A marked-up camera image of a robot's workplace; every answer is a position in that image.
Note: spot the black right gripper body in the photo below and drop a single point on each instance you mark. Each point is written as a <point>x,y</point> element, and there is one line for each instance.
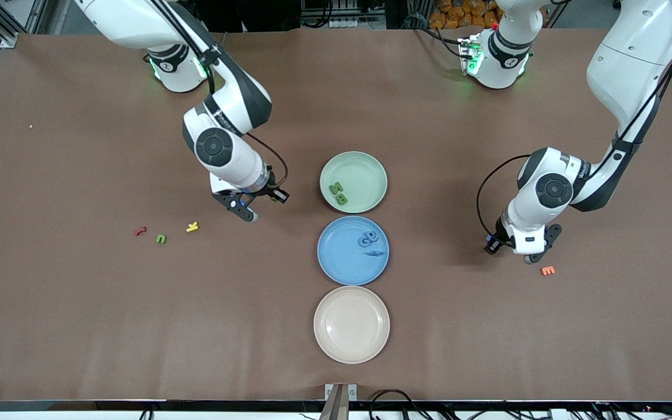
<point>268,191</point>

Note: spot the brown table mat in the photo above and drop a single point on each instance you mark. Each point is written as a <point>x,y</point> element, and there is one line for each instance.
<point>137,326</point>

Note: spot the light green plate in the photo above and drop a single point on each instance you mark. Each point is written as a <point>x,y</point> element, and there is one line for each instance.
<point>365,169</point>

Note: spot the yellow foam letter k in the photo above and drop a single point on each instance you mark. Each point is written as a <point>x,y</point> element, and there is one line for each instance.
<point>192,227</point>

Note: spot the green foam letter B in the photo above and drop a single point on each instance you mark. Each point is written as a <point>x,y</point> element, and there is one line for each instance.
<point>342,199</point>

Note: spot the blue plate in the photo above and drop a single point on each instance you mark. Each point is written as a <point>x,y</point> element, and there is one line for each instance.
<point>342,262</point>

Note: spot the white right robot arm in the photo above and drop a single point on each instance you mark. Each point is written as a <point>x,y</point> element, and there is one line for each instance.
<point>237,163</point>

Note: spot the orange foam letter E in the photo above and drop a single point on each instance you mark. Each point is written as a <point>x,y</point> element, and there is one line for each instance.
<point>548,270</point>

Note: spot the white power strip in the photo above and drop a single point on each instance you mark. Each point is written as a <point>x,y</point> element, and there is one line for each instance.
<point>353,22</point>

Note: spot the pile of orange fruits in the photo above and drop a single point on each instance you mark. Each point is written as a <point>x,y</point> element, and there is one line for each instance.
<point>458,14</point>

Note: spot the beige plate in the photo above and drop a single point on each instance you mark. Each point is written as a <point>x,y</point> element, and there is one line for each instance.
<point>352,325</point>

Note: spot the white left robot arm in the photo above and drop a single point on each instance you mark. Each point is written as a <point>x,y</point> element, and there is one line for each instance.
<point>622,58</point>

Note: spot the thin dark blue foam letter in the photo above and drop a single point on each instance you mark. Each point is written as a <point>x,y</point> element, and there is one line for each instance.
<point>374,253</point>

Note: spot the blue foam lowercase g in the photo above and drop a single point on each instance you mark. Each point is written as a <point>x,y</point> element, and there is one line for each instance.
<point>374,235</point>

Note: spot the blue foam capital G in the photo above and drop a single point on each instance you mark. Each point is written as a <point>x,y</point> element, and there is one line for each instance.
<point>360,241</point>

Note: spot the arm base connector panel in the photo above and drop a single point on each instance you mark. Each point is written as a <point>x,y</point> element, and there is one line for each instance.
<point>470,55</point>

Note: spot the green foam letter N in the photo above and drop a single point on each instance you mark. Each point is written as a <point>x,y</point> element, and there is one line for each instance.
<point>336,188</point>

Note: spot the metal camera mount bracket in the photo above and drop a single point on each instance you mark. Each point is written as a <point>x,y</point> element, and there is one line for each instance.
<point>336,402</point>

